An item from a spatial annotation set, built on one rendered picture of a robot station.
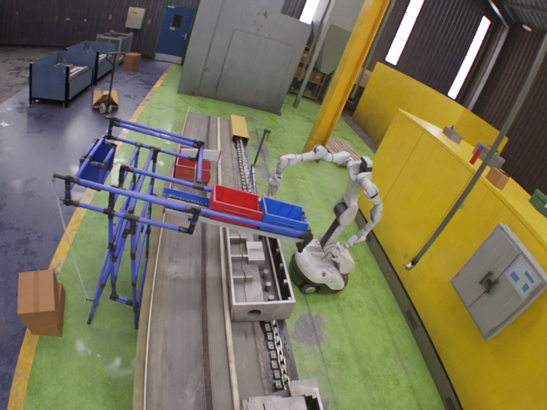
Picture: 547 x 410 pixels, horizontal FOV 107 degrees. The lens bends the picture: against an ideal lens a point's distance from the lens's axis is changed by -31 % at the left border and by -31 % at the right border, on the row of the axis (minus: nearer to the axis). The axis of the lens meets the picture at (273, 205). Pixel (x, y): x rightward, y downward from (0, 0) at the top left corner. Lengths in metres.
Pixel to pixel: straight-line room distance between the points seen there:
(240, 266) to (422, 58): 12.86
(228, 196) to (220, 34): 6.04
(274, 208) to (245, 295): 0.56
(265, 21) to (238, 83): 1.72
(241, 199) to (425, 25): 12.71
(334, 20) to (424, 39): 5.64
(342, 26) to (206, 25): 4.08
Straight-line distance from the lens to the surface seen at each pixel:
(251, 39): 7.46
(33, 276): 2.54
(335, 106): 5.79
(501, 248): 2.79
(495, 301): 2.81
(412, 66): 13.71
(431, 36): 14.03
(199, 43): 7.41
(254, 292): 1.77
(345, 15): 9.37
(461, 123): 7.58
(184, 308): 1.82
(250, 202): 1.77
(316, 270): 2.97
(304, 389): 1.52
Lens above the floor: 2.29
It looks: 33 degrees down
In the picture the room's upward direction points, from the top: 22 degrees clockwise
